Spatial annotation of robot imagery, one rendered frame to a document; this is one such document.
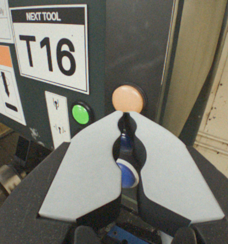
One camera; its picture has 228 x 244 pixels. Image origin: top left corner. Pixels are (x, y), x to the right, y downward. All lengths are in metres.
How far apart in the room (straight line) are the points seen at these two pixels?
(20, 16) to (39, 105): 0.10
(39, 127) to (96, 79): 0.12
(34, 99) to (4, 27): 0.08
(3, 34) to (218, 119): 1.20
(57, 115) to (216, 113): 1.13
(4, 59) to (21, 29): 0.06
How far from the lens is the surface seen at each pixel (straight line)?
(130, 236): 0.60
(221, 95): 1.21
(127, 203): 1.05
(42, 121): 0.24
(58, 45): 0.17
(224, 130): 1.31
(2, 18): 0.24
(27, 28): 0.20
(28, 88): 0.23
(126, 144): 0.16
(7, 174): 0.47
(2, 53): 0.26
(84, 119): 0.17
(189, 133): 0.93
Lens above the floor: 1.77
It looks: 32 degrees down
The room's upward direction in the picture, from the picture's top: 3 degrees clockwise
